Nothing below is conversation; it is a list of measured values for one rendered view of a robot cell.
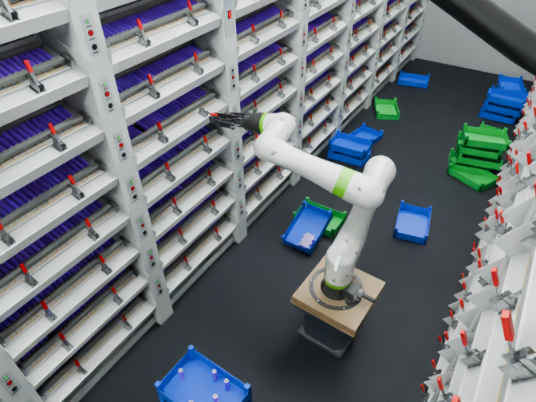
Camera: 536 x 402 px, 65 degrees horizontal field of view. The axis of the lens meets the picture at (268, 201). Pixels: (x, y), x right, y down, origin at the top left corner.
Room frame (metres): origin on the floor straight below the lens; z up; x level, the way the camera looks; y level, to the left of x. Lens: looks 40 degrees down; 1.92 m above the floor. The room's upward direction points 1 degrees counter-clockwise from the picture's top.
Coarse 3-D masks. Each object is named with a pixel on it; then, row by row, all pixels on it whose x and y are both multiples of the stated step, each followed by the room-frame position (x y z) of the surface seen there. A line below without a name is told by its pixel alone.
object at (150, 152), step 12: (204, 84) 1.95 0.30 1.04; (216, 96) 1.89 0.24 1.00; (228, 96) 1.88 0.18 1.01; (204, 108) 1.80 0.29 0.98; (216, 108) 1.82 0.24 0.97; (192, 120) 1.70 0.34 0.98; (204, 120) 1.73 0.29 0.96; (168, 132) 1.59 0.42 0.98; (180, 132) 1.61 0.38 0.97; (192, 132) 1.67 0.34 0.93; (156, 144) 1.50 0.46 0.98; (168, 144) 1.53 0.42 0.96; (144, 156) 1.42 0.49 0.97; (156, 156) 1.48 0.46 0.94
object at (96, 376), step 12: (288, 180) 2.48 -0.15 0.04; (276, 192) 2.34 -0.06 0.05; (264, 204) 2.21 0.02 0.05; (252, 216) 2.08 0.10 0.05; (228, 240) 1.86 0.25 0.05; (216, 252) 1.76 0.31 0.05; (204, 264) 1.67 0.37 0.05; (192, 276) 1.58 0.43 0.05; (180, 288) 1.50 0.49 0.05; (144, 324) 1.27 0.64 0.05; (132, 336) 1.20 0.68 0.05; (120, 348) 1.13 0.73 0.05; (108, 360) 1.07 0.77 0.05; (96, 372) 1.01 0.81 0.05; (84, 384) 0.95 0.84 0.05; (72, 396) 0.90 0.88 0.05
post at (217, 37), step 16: (208, 32) 1.93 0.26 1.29; (224, 32) 1.89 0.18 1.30; (224, 48) 1.88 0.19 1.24; (208, 80) 1.94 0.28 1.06; (224, 80) 1.89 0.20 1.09; (224, 112) 1.90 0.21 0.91; (240, 128) 1.95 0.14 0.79; (240, 144) 1.95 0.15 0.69; (240, 160) 1.94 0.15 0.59; (240, 192) 1.92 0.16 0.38; (240, 224) 1.91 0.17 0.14; (240, 240) 1.90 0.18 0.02
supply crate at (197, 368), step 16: (192, 352) 0.91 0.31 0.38; (176, 368) 0.86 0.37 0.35; (192, 368) 0.87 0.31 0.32; (208, 368) 0.87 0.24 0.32; (160, 384) 0.77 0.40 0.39; (176, 384) 0.81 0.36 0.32; (192, 384) 0.81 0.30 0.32; (208, 384) 0.81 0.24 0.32; (224, 384) 0.81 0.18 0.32; (240, 384) 0.79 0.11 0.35; (176, 400) 0.75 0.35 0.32; (208, 400) 0.74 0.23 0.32; (224, 400) 0.74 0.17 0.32; (240, 400) 0.74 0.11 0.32
